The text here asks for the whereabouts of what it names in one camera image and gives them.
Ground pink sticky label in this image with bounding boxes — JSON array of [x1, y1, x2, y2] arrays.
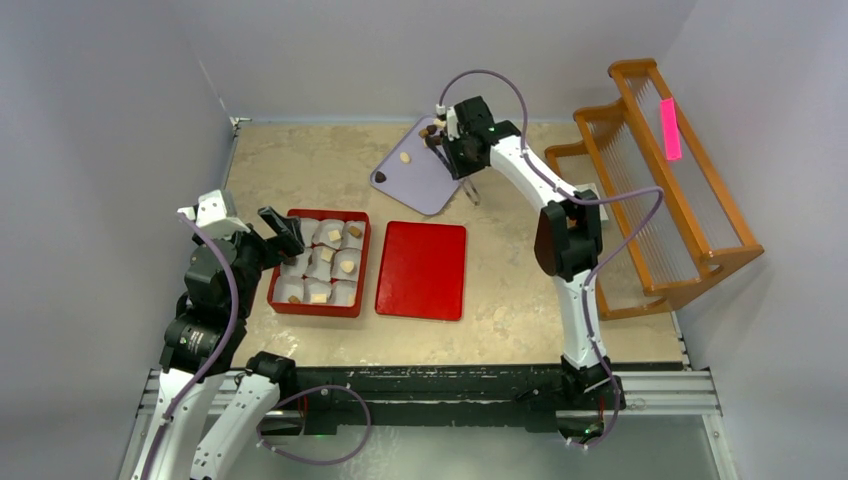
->
[[659, 98, 683, 162]]

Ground small white carton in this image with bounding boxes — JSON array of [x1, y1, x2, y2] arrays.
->
[[576, 184, 607, 223]]

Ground red box lid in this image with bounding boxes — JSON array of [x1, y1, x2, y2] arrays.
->
[[375, 220, 467, 322]]

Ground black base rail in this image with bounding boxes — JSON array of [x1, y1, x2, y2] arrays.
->
[[139, 360, 720, 439]]

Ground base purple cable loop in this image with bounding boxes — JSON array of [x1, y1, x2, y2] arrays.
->
[[254, 386, 370, 466]]

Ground orange wooden rack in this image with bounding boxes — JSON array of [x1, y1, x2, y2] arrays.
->
[[544, 58, 765, 322]]

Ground lavender tray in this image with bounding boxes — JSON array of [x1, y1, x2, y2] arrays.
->
[[369, 115, 460, 216]]

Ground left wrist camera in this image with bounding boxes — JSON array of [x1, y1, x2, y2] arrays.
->
[[177, 189, 251, 239]]

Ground red chocolate box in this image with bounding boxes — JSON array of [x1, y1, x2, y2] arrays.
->
[[267, 209, 371, 318]]

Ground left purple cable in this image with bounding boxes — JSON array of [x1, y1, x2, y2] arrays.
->
[[135, 213, 240, 480]]

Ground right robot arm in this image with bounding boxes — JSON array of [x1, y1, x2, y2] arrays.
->
[[436, 97, 623, 407]]

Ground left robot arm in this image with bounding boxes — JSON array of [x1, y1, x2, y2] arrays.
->
[[132, 201, 305, 479]]

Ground black metal tongs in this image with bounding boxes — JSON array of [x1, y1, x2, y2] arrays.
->
[[461, 177, 481, 206]]

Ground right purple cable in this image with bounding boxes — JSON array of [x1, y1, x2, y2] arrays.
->
[[437, 70, 665, 452]]

